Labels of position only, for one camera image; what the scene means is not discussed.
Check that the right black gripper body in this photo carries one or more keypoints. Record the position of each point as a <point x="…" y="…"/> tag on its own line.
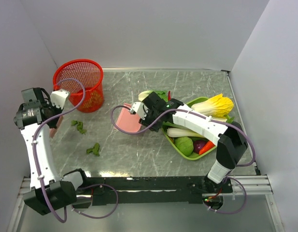
<point x="151" y="117"/>

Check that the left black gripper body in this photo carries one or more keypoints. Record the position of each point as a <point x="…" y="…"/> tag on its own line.
<point x="53" y="110"/>

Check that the pink hand brush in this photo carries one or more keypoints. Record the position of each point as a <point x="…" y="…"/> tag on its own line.
<point x="54" y="130"/>

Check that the pink dustpan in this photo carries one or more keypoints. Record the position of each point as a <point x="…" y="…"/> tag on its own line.
<point x="126" y="121"/>

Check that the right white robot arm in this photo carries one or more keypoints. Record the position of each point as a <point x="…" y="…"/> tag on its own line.
<point x="229" y="139"/>

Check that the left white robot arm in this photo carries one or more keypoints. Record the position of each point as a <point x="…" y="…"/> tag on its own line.
<point x="36" y="116"/>

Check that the long napa cabbage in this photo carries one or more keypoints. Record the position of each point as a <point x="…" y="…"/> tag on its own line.
<point x="168" y="124"/>

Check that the green paper scrap by brush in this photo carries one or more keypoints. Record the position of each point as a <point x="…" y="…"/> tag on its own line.
<point x="79" y="126"/>

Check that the round green cabbage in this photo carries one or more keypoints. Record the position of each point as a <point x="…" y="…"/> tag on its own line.
<point x="184" y="145"/>

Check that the green square tray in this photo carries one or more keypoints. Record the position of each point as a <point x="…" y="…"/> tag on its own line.
<point x="193" y="156"/>

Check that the purple eggplant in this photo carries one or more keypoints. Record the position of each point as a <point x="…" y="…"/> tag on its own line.
<point x="198" y="145"/>

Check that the red mesh waste basket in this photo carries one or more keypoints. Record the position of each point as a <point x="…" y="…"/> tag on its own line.
<point x="83" y="79"/>

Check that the green paper scrap table edge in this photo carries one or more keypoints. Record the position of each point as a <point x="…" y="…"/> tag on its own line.
<point x="94" y="150"/>

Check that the white radish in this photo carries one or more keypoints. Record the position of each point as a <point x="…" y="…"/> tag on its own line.
<point x="217" y="106"/>

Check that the orange carrot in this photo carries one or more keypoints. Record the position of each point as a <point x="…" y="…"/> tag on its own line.
<point x="208" y="146"/>

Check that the light green lettuce leaf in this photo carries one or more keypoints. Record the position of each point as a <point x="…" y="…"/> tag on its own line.
<point x="230" y="120"/>

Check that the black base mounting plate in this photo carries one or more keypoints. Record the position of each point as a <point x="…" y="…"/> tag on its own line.
<point x="163" y="189"/>

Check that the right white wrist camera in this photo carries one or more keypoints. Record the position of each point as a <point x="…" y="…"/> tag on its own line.
<point x="140" y="109"/>

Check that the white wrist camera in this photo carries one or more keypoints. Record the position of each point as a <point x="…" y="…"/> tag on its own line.
<point x="140" y="109"/>
<point x="58" y="98"/>

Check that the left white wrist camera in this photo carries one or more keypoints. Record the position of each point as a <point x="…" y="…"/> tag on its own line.
<point x="58" y="98"/>

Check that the aluminium rail frame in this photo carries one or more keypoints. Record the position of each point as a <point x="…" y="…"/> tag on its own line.
<point x="249" y="208"/>

